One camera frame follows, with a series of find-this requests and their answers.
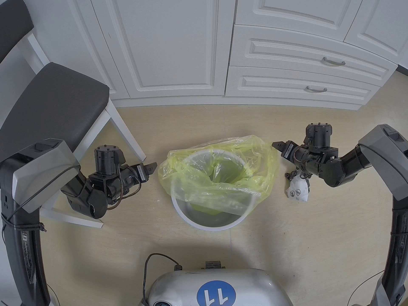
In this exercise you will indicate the dark grey white chair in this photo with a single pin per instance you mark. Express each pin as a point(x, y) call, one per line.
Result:
point(54, 107)

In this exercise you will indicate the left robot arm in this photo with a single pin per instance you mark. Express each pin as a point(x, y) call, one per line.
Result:
point(41, 170)

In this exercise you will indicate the yellow plastic bag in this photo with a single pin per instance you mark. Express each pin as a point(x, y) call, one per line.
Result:
point(255, 158)

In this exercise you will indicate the white printed wrapper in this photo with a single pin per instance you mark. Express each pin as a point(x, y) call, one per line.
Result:
point(298, 191)

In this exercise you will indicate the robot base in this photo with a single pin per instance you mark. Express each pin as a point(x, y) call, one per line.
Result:
point(216, 285)

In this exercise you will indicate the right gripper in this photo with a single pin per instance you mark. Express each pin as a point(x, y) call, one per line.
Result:
point(298, 155)

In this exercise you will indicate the white wardrobe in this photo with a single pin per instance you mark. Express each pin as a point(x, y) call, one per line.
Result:
point(178, 37)

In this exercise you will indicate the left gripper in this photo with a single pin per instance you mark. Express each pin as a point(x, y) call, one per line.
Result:
point(137, 174)

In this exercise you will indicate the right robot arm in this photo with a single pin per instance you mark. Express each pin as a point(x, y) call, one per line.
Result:
point(382, 158)

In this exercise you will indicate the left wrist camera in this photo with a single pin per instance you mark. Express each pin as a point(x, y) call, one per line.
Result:
point(120, 156)

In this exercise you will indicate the white trash bin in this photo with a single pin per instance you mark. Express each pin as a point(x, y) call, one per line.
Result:
point(210, 225)

